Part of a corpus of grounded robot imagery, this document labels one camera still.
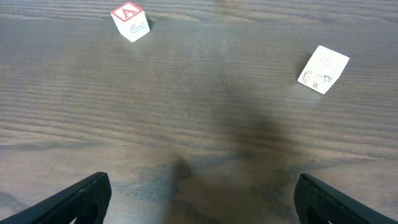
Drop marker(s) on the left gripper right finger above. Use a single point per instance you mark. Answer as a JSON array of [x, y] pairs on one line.
[[317, 202]]

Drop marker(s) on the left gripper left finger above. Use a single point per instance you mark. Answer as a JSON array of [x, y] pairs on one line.
[[86, 201]]

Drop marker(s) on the white block centre left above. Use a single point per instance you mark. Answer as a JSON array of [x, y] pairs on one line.
[[323, 69]]

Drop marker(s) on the red letter A block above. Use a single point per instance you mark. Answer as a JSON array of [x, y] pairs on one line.
[[131, 21]]

